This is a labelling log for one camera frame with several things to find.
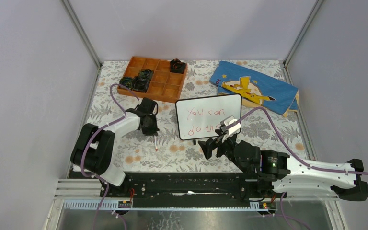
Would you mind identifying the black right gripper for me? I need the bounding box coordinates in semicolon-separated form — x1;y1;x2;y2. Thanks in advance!
197;129;251;174

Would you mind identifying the white whiteboard black frame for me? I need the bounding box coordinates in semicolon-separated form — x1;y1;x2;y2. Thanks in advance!
175;94;242;140

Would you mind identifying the red white marker pen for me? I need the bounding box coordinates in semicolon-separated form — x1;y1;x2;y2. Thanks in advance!
154;136;158;151

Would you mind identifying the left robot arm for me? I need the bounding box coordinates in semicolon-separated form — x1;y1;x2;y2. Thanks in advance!
70;98;159;197

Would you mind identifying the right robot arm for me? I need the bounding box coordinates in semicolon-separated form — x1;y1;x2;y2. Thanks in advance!
198;135;368;201

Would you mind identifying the floral tablecloth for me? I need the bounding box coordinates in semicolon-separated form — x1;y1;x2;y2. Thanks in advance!
87;60;310;173

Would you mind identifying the blue pikachu cloth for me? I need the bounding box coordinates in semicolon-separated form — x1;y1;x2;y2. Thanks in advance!
209;61;299;116

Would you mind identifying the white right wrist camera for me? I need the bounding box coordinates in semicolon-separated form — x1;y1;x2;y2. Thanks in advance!
220;116;241;142

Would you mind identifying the black cable coil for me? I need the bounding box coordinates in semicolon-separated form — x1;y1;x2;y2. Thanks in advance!
132;77;150;93
119;77;135;91
138;69;154;82
170;58;186;74

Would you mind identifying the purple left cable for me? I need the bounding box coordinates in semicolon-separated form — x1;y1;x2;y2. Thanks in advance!
80;83;140;230

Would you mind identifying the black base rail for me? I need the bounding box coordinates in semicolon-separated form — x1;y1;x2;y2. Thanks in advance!
100;172;281;209

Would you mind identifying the aluminium frame post left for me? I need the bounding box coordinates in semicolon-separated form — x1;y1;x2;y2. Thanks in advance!
60;0;104;68

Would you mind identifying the aluminium frame post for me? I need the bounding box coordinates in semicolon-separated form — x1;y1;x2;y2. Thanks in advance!
283;0;325;66
60;0;104;68

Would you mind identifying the aluminium frame post right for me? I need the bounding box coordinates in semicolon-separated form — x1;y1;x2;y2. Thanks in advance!
283;0;325;66

